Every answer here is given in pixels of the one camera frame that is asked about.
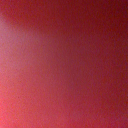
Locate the red yellow mac cheese carton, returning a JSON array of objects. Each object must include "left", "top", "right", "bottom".
[{"left": 0, "top": 0, "right": 128, "bottom": 128}]

